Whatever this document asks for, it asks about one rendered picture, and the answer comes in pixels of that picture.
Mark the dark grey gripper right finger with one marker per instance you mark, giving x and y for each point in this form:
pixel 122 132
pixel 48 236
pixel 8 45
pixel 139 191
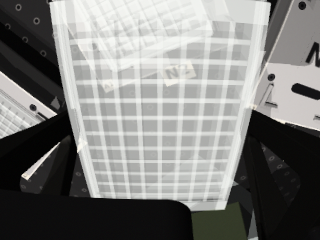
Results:
pixel 300 151

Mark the black perforated breadboard table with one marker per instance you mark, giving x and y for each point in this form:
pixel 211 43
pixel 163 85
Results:
pixel 26 27

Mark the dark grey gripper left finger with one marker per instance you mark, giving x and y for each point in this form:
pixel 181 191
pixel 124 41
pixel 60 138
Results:
pixel 21 150

